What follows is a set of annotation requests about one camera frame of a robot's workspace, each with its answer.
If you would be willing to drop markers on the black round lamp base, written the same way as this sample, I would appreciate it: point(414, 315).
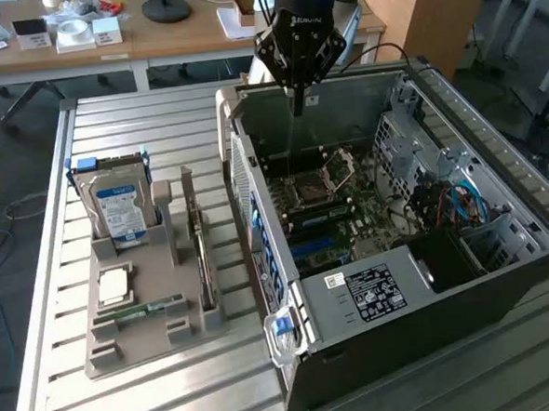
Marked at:
point(167, 9)

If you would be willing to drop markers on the green graphics card metal bracket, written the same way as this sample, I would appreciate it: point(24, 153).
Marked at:
point(201, 247)

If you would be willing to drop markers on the blue expansion slot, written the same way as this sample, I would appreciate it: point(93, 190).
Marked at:
point(319, 248)

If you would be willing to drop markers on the CPU socket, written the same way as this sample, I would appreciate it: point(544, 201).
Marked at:
point(308, 191)

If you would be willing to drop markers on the black white card box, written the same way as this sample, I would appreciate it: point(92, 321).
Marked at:
point(30, 29)

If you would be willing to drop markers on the small white box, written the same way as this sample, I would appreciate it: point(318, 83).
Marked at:
point(106, 31)

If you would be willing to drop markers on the wooden desk white frame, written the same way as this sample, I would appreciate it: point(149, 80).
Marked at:
point(176, 39)

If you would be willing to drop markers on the silver CPU chip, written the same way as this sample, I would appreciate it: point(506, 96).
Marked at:
point(114, 287)

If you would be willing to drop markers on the black grey PC case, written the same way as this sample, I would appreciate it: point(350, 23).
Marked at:
point(405, 356)

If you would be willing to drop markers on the metal disk bay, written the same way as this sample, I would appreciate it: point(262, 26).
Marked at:
point(496, 248)
point(404, 151)

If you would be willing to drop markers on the brown cardboard box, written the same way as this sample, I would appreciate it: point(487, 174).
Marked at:
point(243, 2)

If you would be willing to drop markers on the green motherboard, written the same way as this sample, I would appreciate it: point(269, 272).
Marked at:
point(363, 214)

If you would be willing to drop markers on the dark green RAM stick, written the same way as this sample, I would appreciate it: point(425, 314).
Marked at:
point(322, 215)

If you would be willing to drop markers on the metal socket cover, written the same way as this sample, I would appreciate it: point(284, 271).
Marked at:
point(352, 161)

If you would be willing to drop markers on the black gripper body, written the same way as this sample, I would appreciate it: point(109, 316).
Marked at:
point(304, 8)

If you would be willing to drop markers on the flat white box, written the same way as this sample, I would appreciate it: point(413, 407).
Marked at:
point(76, 45)

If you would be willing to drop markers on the white tape roll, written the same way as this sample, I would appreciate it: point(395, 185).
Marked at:
point(73, 29)

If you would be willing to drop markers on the white paper stack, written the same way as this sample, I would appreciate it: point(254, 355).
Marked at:
point(233, 28)

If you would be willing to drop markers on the grey printed parts rack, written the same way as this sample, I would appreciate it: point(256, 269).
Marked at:
point(153, 278)

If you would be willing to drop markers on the hard disk drive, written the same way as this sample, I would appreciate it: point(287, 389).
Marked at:
point(116, 210)

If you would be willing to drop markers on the bright green RAM stick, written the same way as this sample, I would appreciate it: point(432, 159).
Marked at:
point(136, 308)

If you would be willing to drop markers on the grey power supply unit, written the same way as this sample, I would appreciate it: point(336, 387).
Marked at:
point(377, 287)

